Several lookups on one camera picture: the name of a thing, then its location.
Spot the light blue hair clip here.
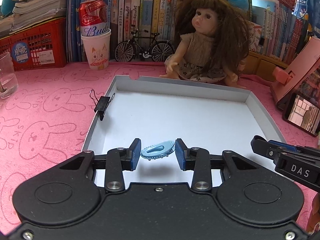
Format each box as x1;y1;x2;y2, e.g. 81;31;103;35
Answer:
140;140;175;160

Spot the black smartphone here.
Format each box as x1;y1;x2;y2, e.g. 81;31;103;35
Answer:
283;93;319;137

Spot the white cardboard box lid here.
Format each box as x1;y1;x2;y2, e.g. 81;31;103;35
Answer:
84;76;291;191

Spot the black binder clip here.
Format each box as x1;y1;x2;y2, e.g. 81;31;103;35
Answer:
89;89;115;121

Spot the pink triangular dollhouse stand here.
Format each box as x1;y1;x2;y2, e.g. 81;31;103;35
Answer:
270;37;319;110

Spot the pink bunny table mat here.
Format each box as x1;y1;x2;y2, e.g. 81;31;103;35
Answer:
0;61;320;233

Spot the brown-haired doll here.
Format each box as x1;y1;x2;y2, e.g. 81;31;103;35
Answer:
163;0;249;88

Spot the black miniature bicycle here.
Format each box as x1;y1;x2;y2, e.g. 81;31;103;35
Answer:
114;29;174;62

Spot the white cat paper cup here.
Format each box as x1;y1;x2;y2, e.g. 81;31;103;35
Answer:
81;28;111;70

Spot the clear glass cup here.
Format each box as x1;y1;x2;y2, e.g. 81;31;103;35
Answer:
0;52;18;99

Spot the red plastic crate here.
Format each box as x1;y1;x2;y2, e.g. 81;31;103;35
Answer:
1;17;67;72

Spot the large blue round plush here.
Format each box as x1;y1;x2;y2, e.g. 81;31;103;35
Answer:
228;0;249;11

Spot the red Budweiser can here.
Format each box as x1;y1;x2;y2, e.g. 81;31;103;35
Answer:
79;0;108;37

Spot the stack of books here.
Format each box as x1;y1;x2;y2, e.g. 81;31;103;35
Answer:
1;0;67;37

